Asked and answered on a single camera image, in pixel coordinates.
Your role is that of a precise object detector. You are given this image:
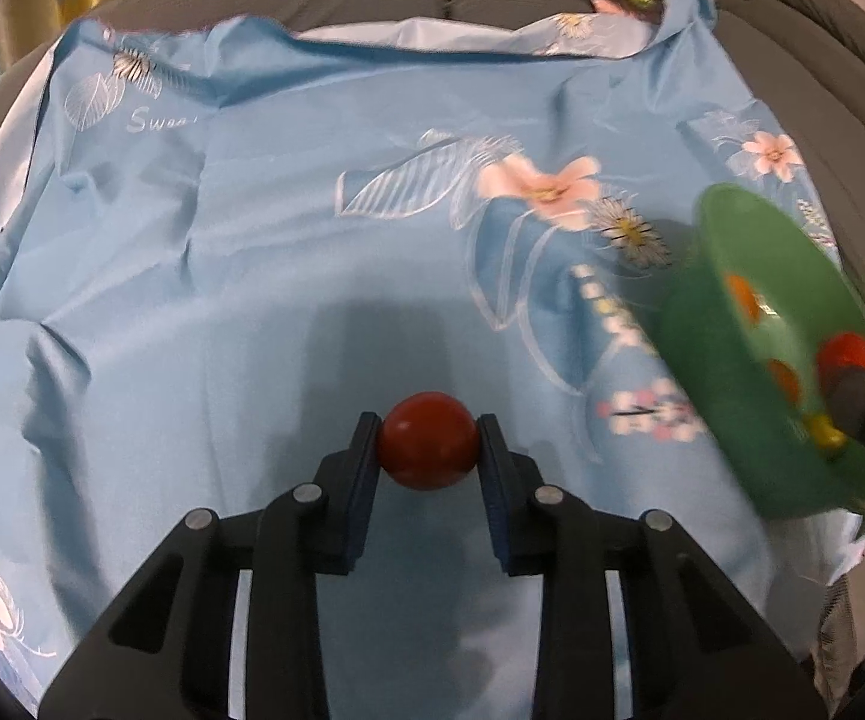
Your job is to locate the orange mandarin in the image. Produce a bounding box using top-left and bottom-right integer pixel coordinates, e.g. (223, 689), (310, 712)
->
(725, 273), (762, 325)

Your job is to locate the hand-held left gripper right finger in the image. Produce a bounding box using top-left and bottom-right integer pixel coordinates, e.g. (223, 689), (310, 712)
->
(478, 413), (831, 720)

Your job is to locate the red cherry tomato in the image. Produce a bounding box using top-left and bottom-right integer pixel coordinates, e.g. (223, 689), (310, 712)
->
(815, 333), (865, 385)
(377, 391), (481, 491)

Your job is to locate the small orange kumquat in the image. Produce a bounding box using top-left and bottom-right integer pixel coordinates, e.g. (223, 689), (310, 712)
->
(765, 358), (806, 403)

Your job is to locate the yellow-green lemon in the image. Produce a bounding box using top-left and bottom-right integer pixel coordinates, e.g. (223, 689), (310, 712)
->
(806, 414), (848, 454)

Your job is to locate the dark patterned cloth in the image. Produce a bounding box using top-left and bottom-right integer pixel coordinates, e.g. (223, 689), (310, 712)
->
(807, 574), (865, 720)

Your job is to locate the blue floral bed sheet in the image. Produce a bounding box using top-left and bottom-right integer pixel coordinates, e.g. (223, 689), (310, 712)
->
(0, 0), (865, 720)

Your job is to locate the green plastic bowl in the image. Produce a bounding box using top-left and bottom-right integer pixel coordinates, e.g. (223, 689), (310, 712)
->
(659, 182), (865, 522)

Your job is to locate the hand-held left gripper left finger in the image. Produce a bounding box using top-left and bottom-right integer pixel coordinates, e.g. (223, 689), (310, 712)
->
(38, 412), (381, 720)

